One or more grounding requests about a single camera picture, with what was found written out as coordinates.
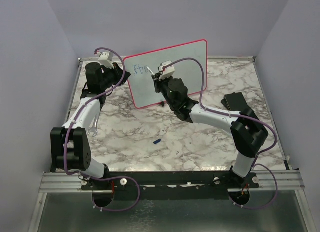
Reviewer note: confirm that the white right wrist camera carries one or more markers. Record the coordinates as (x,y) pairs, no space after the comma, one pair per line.
(166,70)

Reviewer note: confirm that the aluminium front rail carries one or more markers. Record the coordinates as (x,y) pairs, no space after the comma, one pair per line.
(60,183)

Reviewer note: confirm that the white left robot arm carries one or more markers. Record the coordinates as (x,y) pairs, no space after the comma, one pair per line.
(70,147)

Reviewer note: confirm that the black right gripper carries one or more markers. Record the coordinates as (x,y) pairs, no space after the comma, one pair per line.
(158,83)

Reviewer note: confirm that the pink framed whiteboard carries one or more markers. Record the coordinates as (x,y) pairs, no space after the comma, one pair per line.
(141,84)

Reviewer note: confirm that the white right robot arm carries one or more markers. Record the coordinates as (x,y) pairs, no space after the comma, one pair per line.
(245,128)

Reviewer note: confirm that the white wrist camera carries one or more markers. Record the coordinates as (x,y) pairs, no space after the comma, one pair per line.
(105,59)
(166,70)

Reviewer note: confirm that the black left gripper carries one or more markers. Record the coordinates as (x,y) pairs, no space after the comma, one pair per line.
(117,71)

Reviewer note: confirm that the silver open-end wrench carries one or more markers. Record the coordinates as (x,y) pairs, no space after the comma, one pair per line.
(93,130)

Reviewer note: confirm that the black network switch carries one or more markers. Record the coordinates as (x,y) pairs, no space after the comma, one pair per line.
(234,102)

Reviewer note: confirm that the blue marker cap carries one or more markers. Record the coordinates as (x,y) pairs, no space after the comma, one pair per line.
(157,141)

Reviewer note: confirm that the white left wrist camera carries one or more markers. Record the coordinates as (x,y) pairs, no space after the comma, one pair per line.
(105,59)

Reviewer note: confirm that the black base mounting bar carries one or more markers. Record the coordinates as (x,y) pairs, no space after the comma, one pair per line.
(186,185)

